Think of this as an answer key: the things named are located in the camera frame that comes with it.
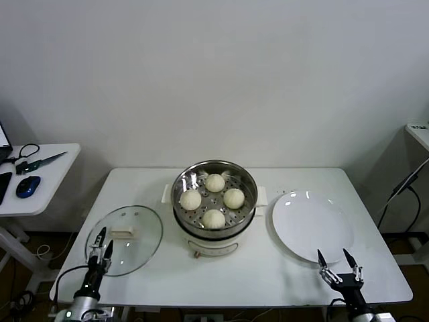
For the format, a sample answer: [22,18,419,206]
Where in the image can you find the black power cable with adapter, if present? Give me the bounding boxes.
[377,166,422,233]

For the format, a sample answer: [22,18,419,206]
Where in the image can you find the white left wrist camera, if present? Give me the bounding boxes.
[88,307,113,320]

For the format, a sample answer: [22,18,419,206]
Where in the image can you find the black phone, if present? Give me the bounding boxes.
[0,172,13,205]

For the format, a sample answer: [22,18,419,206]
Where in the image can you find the black laptop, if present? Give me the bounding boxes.
[0,122,14,166]

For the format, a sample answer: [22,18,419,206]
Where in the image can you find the white power strip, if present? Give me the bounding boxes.
[183,313,225,322]

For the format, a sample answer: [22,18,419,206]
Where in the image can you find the black loop cord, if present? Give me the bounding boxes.
[0,144,40,166]

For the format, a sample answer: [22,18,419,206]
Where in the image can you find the white round plate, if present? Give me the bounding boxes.
[267,190,355,264]

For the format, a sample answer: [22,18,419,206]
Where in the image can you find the glass lid with cream handle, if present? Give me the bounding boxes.
[84,205,164,277]

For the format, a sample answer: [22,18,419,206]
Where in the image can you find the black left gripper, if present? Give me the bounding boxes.
[83,226,115,298]

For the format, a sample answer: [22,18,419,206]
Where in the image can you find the white steamed baozi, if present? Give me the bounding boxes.
[223,188,245,209]
[202,208,226,229]
[204,173,226,193]
[180,191,202,211]

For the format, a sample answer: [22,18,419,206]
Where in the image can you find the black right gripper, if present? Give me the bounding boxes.
[318,248,368,313]

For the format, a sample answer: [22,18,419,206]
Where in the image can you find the blue computer mouse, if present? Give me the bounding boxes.
[15,175,42,199]

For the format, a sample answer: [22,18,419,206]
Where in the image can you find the stainless steel steamer basket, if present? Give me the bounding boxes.
[171,160,259,238]

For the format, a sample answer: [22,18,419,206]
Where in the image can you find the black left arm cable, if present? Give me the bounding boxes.
[54,264,90,303]

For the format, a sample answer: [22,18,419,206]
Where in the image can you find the green and black blade tool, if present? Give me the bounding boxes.
[15,151,68,176]

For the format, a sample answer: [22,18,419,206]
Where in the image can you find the white electric cooking pot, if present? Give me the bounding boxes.
[162,182,268,259]

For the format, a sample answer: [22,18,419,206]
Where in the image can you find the black floor cables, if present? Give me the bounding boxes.
[9,290,51,318]

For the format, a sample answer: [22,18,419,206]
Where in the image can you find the small white side table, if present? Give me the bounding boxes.
[0,143,82,292]

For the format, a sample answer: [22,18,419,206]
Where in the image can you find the white floor cable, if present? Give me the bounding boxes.
[36,231,78,262]

